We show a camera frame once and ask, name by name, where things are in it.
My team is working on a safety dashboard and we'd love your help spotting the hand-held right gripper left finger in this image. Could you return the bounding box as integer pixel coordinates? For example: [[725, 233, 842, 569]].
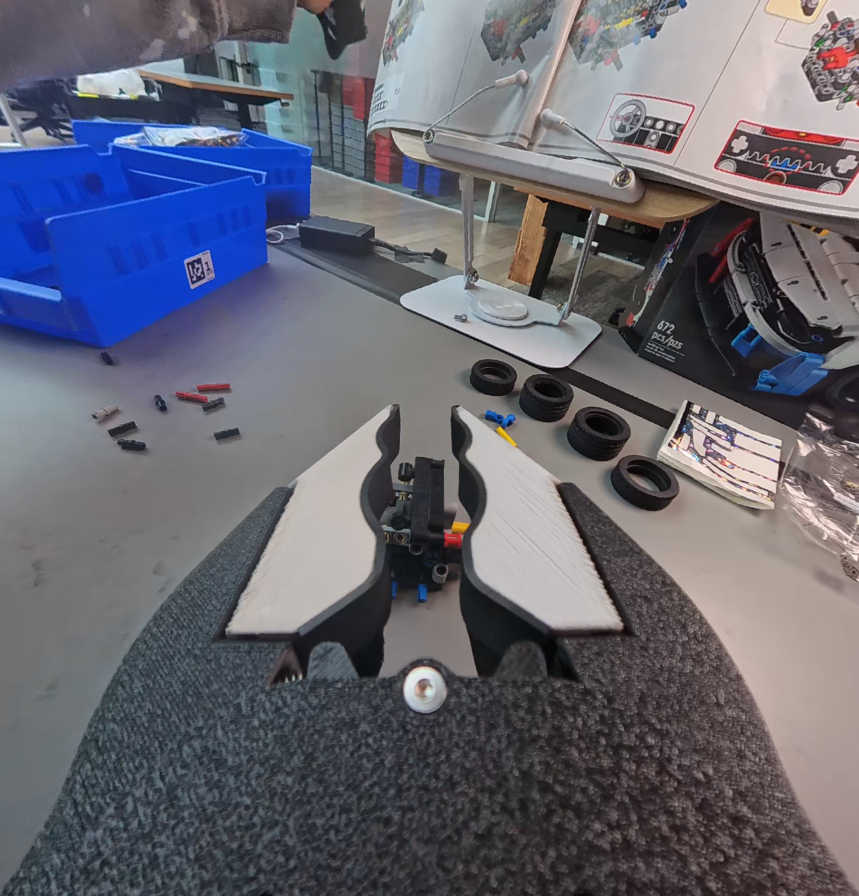
[[225, 404, 402, 639]]

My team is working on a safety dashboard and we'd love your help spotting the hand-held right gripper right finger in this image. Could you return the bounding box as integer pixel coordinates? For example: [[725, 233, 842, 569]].
[[450, 404, 626, 639]]

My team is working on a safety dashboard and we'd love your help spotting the toy brick engine assembly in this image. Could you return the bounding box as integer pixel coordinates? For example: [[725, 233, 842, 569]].
[[380, 455, 472, 603]]

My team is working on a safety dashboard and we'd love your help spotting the group of small toy pins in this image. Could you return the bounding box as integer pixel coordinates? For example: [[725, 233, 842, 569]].
[[91, 352, 243, 452]]

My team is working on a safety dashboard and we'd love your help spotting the blue plastic bin with tag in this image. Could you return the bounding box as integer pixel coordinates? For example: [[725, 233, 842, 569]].
[[0, 143, 271, 349]]

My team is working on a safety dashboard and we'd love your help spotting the grey desk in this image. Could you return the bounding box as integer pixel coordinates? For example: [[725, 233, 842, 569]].
[[0, 241, 859, 896]]

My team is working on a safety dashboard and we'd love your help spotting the rack of small storage drawers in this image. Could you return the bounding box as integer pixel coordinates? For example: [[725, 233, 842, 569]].
[[310, 69, 430, 196]]

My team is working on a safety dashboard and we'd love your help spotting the narrow black rubber tire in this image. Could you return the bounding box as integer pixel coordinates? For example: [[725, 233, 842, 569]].
[[610, 454, 681, 511], [470, 358, 519, 397]]

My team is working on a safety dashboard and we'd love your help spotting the wide black rubber tire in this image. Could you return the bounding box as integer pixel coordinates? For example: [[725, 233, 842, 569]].
[[519, 373, 575, 423], [567, 406, 631, 462]]

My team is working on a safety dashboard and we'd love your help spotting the wooden background table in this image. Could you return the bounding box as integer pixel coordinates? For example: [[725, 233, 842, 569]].
[[137, 66, 295, 127]]

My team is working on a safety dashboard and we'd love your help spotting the bag of toy brick parts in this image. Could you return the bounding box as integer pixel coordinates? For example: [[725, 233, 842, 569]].
[[113, 125, 250, 149]]

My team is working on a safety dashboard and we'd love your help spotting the black power adapter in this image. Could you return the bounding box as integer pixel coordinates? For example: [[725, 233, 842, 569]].
[[298, 216, 376, 256]]

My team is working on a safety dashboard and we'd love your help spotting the sticker sheet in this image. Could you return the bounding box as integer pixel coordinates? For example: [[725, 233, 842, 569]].
[[656, 399, 783, 511]]

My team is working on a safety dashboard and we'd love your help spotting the toy car set box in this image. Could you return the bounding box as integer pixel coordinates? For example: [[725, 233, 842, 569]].
[[617, 203, 859, 429]]

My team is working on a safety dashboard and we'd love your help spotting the clear plastic bag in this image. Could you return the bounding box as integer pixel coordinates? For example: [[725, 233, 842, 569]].
[[779, 409, 859, 589]]

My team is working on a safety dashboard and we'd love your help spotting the instruction booklet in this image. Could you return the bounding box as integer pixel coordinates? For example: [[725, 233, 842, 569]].
[[366, 0, 859, 228]]

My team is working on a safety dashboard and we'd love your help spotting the black power cable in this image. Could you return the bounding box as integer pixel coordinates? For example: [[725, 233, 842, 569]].
[[370, 238, 449, 266]]

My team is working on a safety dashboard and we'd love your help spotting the wooden post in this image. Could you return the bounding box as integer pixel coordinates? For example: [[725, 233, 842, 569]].
[[508, 192, 565, 288]]

